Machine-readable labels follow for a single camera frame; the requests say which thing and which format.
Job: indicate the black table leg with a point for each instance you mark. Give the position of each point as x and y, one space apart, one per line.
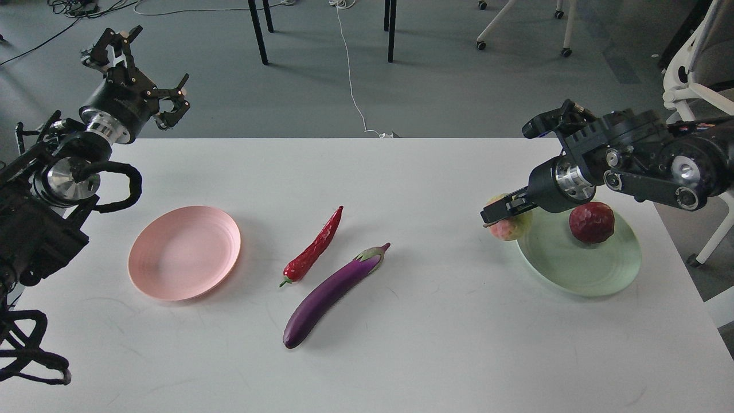
389 26
257 27

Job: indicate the black table leg left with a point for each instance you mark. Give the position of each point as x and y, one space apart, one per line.
257 27

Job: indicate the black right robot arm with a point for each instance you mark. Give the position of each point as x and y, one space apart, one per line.
681 165

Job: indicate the yellow pink custard apple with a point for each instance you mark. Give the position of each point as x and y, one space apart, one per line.
512 228

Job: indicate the pink plate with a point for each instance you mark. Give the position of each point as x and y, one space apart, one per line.
184 253

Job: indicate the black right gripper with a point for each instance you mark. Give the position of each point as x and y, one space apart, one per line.
555 186

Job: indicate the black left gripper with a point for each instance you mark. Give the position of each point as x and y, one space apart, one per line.
121 100

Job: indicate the red chili pepper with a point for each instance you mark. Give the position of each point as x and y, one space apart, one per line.
296 269

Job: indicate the purple eggplant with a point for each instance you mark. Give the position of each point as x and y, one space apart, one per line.
317 303

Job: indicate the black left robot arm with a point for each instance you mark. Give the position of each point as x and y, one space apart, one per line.
63 173

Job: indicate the black table leg right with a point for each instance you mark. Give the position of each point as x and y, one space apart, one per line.
389 26

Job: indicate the dark red pomegranate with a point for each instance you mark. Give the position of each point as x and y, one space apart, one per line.
592 223

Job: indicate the green plate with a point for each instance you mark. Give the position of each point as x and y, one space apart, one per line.
582 269

